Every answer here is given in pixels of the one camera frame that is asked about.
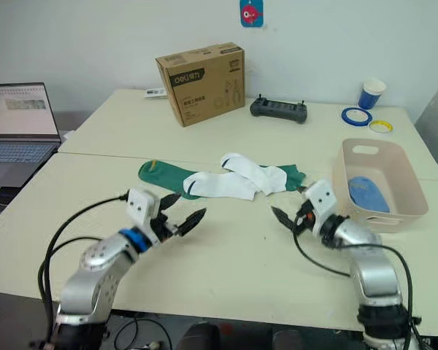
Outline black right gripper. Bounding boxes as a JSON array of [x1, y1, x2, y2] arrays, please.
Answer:
[[270, 185, 317, 234]]

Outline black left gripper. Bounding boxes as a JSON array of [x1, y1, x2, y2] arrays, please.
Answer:
[[149, 192, 208, 244]]

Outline blue sock pair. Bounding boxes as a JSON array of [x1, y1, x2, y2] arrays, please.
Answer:
[[347, 176, 392, 214]]

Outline green sock with yellow mark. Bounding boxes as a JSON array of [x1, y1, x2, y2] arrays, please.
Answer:
[[137, 160, 206, 201]]

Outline white sock with dark stripe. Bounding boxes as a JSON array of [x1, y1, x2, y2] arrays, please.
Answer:
[[182, 171, 258, 201], [219, 152, 289, 195]]

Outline black remote controller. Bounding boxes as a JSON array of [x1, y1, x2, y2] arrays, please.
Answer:
[[249, 95, 310, 125]]

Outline blue tape roll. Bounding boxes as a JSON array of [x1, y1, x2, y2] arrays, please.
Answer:
[[341, 106, 374, 126]]

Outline yellow tape roll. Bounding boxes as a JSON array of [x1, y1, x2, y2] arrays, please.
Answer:
[[368, 119, 394, 135]]

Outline beige plastic basket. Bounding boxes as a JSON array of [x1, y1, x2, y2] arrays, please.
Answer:
[[331, 138, 430, 235]]

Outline brown cardboard box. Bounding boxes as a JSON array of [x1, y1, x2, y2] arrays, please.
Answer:
[[155, 42, 247, 128]]

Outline dark rounded shape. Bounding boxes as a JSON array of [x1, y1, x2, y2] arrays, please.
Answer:
[[271, 329, 308, 350], [176, 322, 222, 350]]

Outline blue and white paper cup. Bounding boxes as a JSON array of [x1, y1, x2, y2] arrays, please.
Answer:
[[357, 77, 388, 111]]

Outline grey panel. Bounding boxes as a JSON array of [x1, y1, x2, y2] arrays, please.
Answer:
[[413, 68, 438, 183]]

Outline grey laptop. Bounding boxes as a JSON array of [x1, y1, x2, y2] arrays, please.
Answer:
[[0, 82, 63, 189]]

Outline blue sticker with red fish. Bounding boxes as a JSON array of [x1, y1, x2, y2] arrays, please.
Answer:
[[239, 0, 265, 28]]

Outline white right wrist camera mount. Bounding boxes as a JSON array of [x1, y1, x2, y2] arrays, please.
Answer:
[[300, 178, 339, 240]]

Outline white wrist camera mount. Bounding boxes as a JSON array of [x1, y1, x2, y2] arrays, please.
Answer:
[[300, 178, 339, 240], [126, 187, 161, 246]]

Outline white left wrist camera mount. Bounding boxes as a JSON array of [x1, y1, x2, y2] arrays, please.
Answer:
[[126, 187, 161, 246]]

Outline black floor cables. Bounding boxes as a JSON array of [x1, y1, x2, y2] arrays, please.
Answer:
[[112, 316, 173, 350]]

